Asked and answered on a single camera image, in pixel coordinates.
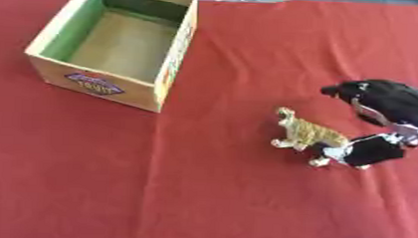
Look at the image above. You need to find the tan cardboard box green inside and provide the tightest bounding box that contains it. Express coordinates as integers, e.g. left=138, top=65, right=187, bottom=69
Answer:
left=21, top=0, right=201, bottom=116

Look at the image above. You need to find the orange striped toy tiger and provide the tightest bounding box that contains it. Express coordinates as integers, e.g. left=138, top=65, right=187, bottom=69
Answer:
left=268, top=106, right=352, bottom=168

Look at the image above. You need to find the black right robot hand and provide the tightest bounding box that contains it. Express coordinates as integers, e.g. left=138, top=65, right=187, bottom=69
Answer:
left=310, top=77, right=418, bottom=172

